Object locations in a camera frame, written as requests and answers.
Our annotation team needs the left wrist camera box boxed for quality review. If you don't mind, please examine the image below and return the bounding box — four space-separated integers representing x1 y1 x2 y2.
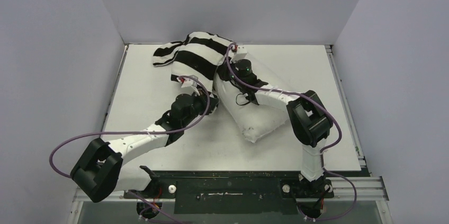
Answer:
177 75 199 91

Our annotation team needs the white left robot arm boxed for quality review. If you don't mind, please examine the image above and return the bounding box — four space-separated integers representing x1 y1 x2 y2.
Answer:
69 92 219 203

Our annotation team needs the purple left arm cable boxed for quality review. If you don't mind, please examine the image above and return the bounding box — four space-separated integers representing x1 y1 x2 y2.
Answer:
48 75 211 178

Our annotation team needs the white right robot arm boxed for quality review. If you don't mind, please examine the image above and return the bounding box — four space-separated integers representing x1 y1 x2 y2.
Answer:
224 58 333 196

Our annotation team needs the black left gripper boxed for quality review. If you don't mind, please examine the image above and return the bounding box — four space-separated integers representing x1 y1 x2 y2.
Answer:
182 89 219 128

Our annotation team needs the black metal base rail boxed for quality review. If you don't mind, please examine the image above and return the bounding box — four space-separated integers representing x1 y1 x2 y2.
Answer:
76 169 388 224

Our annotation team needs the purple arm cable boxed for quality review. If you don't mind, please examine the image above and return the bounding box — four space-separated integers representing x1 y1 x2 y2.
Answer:
48 75 211 178
224 41 345 155

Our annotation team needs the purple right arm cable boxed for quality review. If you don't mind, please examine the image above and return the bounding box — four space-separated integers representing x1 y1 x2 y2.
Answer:
224 41 345 155

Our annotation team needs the black white striped pillowcase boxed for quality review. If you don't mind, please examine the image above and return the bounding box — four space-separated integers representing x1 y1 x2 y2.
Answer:
152 31 233 92

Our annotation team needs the white pillow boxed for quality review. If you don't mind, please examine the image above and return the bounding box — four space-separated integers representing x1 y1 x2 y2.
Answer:
213 64 289 143

